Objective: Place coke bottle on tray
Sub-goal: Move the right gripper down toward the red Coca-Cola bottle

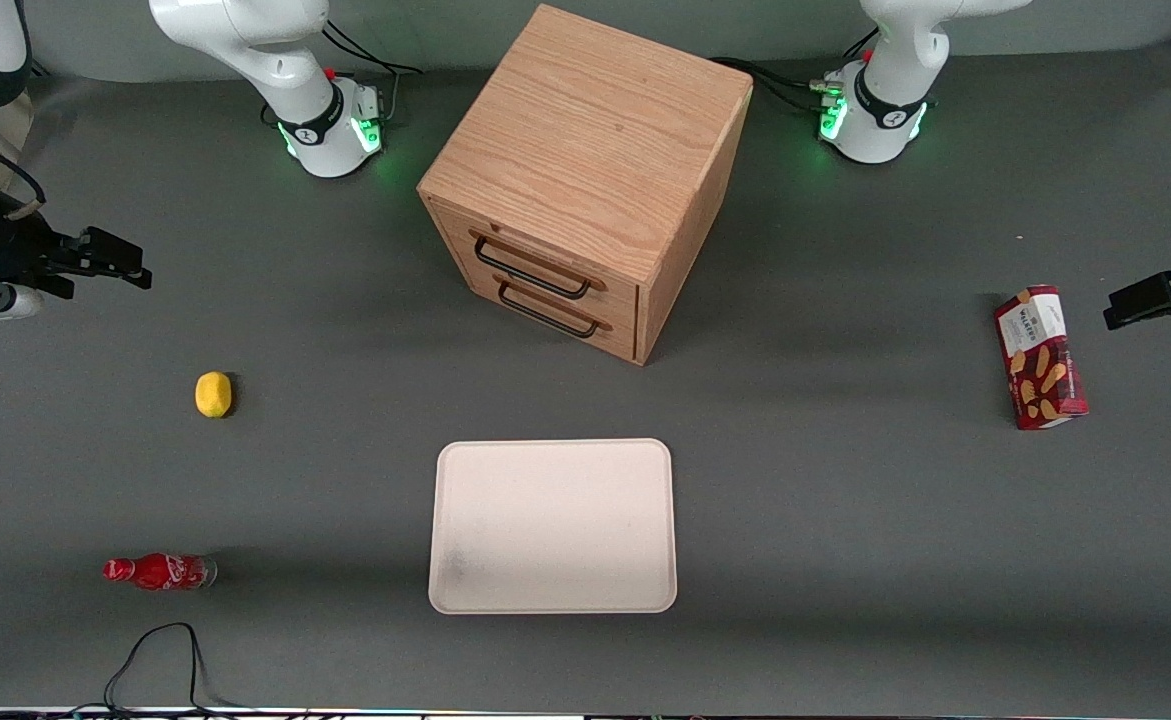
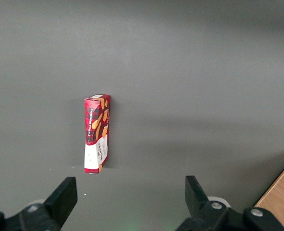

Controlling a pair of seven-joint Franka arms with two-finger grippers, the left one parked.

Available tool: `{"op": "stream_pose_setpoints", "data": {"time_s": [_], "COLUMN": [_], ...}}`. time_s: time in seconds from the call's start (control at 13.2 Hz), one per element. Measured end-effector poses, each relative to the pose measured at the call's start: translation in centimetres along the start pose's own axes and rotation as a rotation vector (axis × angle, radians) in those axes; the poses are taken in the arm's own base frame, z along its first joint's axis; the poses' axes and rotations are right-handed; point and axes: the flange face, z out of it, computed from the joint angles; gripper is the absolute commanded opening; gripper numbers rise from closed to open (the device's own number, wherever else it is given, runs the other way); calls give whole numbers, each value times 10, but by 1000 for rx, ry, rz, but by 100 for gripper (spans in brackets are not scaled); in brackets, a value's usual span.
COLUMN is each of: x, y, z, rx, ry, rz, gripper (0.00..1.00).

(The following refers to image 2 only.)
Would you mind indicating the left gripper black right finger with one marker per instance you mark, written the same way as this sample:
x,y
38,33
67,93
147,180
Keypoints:
x,y
204,214

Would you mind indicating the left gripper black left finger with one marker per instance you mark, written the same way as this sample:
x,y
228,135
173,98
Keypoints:
x,y
48,214

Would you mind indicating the oak wooden drawer cabinet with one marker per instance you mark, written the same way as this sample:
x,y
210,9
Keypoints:
x,y
283,192

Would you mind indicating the red tartan shortbread box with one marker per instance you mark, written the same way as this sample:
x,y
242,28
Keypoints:
x,y
96,125

